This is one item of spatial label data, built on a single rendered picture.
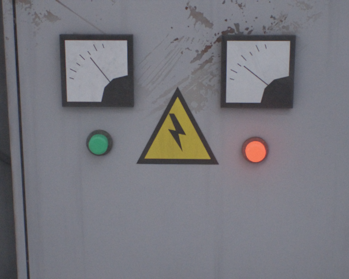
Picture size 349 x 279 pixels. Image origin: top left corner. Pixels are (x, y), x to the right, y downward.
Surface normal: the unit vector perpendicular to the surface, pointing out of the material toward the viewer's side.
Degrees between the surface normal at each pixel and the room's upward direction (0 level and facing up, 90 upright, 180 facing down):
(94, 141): 90
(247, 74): 90
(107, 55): 90
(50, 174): 90
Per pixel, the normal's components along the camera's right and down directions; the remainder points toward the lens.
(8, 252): 0.96, 0.07
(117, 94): -0.04, 0.24
